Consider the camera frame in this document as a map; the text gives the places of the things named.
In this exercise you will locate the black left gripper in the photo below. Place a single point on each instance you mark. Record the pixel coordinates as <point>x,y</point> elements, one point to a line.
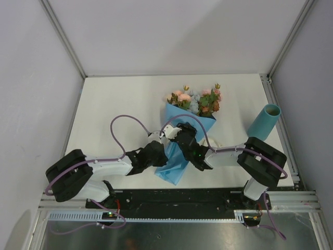
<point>163,160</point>

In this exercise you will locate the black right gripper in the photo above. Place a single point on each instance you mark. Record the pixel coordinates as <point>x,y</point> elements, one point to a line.
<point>187,127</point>

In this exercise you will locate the cream printed ribbon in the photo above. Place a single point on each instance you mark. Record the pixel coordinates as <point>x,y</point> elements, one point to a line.
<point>212,141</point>

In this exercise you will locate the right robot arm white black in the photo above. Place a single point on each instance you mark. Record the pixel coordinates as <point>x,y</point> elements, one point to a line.
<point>262,162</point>

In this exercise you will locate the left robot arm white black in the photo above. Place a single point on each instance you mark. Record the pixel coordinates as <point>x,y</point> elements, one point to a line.
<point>79,176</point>

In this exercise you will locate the teal cylindrical vase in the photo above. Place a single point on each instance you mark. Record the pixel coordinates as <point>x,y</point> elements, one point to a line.
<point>264,122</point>

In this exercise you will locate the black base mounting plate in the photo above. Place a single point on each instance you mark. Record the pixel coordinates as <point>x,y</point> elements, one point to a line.
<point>216,203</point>

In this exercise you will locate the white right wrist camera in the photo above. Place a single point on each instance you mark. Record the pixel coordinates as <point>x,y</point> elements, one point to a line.
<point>169,132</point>

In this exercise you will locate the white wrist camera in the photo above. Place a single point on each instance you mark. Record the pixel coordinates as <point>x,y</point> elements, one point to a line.
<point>169,132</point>
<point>156,136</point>

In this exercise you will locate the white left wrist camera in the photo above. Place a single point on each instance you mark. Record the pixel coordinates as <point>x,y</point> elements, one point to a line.
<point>156,136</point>

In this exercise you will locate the aluminium frame right post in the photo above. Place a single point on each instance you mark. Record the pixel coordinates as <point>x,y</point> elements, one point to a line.
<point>295,29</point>

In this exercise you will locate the aluminium frame post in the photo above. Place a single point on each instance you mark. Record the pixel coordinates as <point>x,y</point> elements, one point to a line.
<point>295,29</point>
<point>54,21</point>

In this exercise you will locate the aluminium frame left post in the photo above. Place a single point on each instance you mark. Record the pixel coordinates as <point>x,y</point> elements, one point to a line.
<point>54,21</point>

